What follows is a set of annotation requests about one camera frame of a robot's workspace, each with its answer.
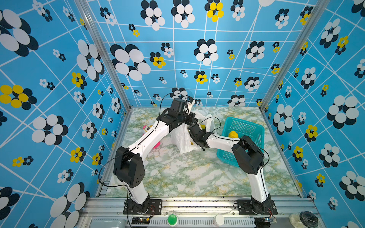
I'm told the white translucent plastic bag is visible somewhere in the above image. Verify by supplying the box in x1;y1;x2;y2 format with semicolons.
170;110;216;154

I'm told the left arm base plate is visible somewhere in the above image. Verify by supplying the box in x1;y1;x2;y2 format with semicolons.
123;199;163;215

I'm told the small circuit board right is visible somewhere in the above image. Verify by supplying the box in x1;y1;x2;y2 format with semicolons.
254;217;277;228

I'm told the white round button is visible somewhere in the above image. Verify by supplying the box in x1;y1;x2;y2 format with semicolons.
213;214;225;227

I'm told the pink panda plush toy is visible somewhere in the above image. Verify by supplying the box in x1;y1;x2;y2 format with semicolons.
143;125;161;149

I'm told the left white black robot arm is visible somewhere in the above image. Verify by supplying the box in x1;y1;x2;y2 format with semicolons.
113;97;195;212

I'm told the small circuit board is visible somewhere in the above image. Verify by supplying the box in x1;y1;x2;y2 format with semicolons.
131;217;151;225
254;217;277;228

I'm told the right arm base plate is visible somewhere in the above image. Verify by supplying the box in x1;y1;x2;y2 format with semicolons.
236;198;278;216

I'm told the tape roll in cup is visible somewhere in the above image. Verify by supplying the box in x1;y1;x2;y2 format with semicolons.
289;211;319;228

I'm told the green push button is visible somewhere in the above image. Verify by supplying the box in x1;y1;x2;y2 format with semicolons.
167;214;178;227

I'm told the yellow lemon fruit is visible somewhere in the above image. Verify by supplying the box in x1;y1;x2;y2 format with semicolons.
228;131;239;138

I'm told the small circuit board left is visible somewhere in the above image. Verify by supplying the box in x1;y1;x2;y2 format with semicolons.
131;217;151;225

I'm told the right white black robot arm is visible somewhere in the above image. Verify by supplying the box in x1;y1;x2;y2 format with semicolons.
188;123;271;214

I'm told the teal plastic basket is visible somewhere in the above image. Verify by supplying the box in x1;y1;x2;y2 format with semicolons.
216;116;265;168

